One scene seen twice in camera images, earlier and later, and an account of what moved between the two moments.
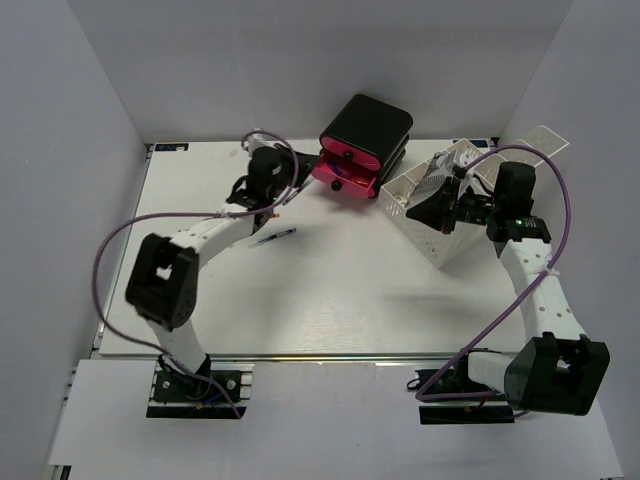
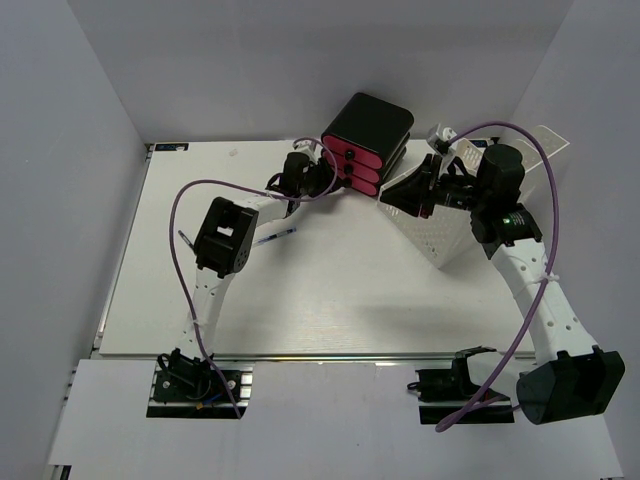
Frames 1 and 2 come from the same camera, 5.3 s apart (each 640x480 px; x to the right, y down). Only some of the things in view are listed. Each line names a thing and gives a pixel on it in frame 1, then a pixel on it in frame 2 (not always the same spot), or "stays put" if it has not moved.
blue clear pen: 271,237 stays put
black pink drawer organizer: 361,146 stays put
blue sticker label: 172,147 stays put
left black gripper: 302,164 → 327,170
